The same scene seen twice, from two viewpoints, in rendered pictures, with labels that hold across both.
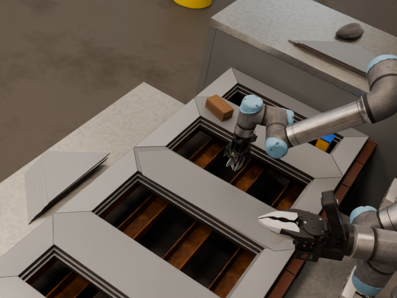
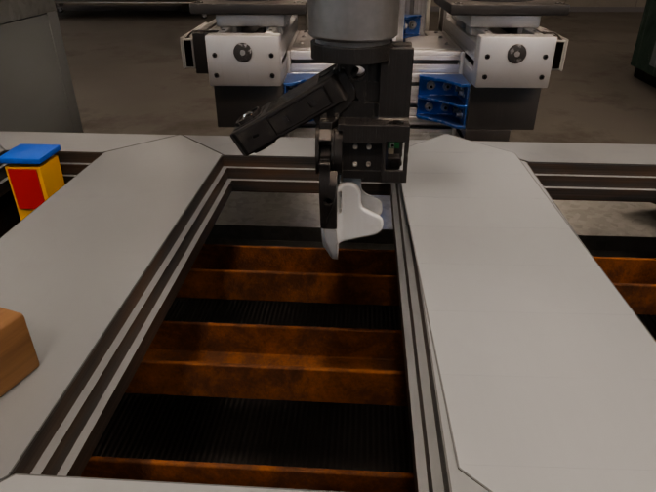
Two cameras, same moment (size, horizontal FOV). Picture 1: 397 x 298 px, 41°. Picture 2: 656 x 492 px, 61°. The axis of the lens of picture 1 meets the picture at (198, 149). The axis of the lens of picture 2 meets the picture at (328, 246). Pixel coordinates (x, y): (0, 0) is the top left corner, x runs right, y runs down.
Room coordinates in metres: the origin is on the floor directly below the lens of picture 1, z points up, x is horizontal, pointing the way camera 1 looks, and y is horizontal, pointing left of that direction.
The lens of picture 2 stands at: (1.71, 0.30, 1.15)
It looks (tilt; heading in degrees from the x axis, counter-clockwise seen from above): 29 degrees down; 249
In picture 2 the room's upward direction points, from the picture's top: straight up
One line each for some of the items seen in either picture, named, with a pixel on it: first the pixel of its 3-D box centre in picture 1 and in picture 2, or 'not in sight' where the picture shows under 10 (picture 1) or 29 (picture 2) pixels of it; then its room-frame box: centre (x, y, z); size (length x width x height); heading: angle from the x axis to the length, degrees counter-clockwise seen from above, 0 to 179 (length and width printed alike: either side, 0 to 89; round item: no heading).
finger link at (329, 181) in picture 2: not in sight; (329, 182); (1.54, -0.14, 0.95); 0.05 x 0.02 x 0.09; 66
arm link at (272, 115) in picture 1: (276, 120); not in sight; (1.50, -0.25, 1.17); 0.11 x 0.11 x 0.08; 2
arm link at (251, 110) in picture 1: (250, 112); not in sight; (1.51, -0.15, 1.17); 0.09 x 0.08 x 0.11; 92
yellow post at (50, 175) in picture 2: (319, 154); (48, 222); (1.84, -0.54, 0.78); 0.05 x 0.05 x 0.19; 65
